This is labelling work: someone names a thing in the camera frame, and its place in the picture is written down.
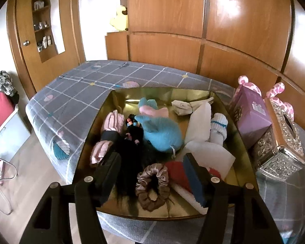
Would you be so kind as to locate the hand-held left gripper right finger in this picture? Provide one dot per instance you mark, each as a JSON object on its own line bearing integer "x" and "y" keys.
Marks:
{"x": 197, "y": 183}

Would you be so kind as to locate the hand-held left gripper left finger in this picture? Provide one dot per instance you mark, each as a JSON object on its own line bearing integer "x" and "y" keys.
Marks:
{"x": 110, "y": 180}

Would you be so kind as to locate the red and white cloth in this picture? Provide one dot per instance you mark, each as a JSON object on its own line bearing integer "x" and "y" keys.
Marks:
{"x": 179, "y": 175}

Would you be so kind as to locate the white paper towel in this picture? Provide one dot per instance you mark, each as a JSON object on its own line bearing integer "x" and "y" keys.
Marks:
{"x": 211, "y": 155}

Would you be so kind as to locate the black wig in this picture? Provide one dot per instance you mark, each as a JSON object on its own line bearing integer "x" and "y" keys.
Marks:
{"x": 132, "y": 157}

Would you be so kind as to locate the brown satin scrunchie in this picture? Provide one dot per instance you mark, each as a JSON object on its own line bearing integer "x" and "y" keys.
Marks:
{"x": 142, "y": 178}

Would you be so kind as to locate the white ankle sock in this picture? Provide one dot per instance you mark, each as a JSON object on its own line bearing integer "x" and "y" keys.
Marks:
{"x": 218, "y": 134}

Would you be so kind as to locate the pink fluffy socks with band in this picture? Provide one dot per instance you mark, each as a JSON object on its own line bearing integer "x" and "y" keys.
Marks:
{"x": 111, "y": 122}

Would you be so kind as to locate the teal and pink plush toy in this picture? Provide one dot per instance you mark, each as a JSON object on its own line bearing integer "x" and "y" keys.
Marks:
{"x": 162, "y": 132}

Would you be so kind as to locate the cream socks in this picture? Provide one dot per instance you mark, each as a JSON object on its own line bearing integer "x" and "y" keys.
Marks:
{"x": 183, "y": 108}

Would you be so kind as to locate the gold metal tray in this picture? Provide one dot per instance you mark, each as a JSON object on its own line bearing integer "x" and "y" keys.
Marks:
{"x": 127, "y": 99}

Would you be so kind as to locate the silver ornate tissue box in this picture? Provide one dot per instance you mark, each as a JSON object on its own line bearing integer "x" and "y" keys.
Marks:
{"x": 277, "y": 157}

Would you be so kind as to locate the purple cardboard box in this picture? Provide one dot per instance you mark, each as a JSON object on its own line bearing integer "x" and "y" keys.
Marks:
{"x": 249, "y": 117}

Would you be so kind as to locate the grey checked tablecloth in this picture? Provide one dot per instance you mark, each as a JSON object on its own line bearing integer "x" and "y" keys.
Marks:
{"x": 73, "y": 91}

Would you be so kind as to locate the white low cabinet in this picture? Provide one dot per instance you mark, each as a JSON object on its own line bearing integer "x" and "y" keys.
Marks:
{"x": 12, "y": 137}

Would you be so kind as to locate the pink spotted plush toy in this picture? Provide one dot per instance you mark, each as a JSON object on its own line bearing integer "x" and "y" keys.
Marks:
{"x": 254, "y": 87}

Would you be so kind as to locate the grey patterned cloth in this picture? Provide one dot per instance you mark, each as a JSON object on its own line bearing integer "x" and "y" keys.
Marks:
{"x": 1, "y": 82}

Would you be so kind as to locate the metal door knob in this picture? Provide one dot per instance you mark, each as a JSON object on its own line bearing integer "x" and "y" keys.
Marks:
{"x": 26, "y": 42}

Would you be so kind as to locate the yellow plush toy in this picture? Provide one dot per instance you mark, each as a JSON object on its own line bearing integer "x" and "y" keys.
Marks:
{"x": 119, "y": 17}

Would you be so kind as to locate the group of small bottles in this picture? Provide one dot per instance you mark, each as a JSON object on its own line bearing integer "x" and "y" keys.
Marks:
{"x": 42, "y": 25}

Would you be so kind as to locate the wooden wardrobe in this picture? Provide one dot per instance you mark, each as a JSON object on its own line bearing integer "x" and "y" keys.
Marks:
{"x": 167, "y": 10}

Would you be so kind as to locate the wooden door with shelf niche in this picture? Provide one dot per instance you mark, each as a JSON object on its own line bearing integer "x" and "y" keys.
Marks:
{"x": 22, "y": 17}

